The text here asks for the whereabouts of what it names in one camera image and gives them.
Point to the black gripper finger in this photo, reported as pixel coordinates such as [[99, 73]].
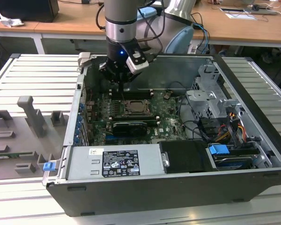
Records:
[[107, 72], [123, 87]]

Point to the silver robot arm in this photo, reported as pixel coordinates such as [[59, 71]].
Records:
[[119, 14]]

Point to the black RAM slot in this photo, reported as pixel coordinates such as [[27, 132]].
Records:
[[140, 90], [135, 116], [140, 95], [135, 120]]

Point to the CPU socket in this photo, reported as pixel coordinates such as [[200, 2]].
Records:
[[122, 109]]

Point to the graphics card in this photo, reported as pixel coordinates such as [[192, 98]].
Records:
[[128, 129]]

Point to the green motherboard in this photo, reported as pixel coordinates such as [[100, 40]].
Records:
[[171, 127]]

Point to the black power supply label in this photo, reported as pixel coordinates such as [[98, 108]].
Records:
[[120, 162]]

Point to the white adapter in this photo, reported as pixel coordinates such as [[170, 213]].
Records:
[[192, 49]]

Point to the silver metal drive cage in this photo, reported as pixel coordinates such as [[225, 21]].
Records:
[[201, 96]]

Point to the silver power supply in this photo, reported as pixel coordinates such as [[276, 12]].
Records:
[[84, 164]]

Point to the black plastic shroud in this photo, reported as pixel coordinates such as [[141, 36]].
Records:
[[185, 157]]

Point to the blue case latch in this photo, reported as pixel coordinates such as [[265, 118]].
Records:
[[49, 166]]

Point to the crumpled white paper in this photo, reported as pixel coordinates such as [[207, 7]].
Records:
[[11, 21]]

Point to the blue disk carrier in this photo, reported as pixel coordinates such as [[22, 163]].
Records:
[[217, 149]]

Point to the black power connector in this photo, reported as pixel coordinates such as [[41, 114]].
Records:
[[233, 119]]

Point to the black open PC case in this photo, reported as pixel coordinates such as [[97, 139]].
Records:
[[154, 199]]

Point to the grey parts rack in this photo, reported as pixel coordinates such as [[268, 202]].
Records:
[[14, 145]]

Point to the green RAM stick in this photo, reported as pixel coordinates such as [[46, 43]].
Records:
[[14, 154]]

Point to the grey flat device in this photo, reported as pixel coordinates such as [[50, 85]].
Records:
[[231, 9]]

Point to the white paper sheet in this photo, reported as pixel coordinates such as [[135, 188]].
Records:
[[241, 16]]

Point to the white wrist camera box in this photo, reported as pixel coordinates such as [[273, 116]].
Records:
[[137, 66]]

